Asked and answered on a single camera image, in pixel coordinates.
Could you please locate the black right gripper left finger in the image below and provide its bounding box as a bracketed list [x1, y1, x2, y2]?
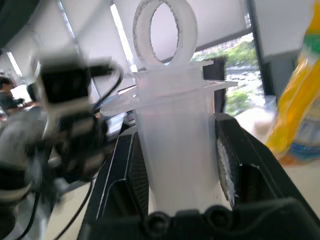
[79, 130, 151, 227]

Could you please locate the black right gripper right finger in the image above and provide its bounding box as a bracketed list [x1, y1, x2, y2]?
[213, 112, 302, 208]

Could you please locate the translucent white plastic syringe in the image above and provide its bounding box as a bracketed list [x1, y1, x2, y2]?
[101, 0, 239, 216]

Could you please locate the yellow plastic bag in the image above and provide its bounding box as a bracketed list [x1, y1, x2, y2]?
[264, 0, 320, 166]

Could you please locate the person in dark shirt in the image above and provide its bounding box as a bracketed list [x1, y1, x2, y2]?
[0, 76, 25, 117]

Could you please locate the thin black cable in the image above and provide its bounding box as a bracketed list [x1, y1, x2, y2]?
[51, 181, 94, 240]

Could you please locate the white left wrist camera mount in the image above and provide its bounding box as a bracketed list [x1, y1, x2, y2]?
[36, 49, 94, 121]

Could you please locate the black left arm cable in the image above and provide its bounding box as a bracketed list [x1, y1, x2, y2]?
[87, 62, 124, 111]

